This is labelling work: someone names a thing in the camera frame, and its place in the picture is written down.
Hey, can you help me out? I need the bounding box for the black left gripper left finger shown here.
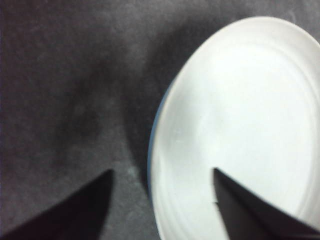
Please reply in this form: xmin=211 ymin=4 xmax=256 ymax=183
xmin=0 ymin=169 xmax=115 ymax=240

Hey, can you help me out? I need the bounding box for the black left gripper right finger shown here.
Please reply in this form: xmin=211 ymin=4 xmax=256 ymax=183
xmin=213 ymin=167 xmax=320 ymax=240

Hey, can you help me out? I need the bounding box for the white round plate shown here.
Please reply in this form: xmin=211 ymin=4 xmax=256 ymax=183
xmin=149 ymin=16 xmax=320 ymax=240

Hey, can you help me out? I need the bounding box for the blue round plate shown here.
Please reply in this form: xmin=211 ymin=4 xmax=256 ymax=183
xmin=146 ymin=82 xmax=176 ymax=216

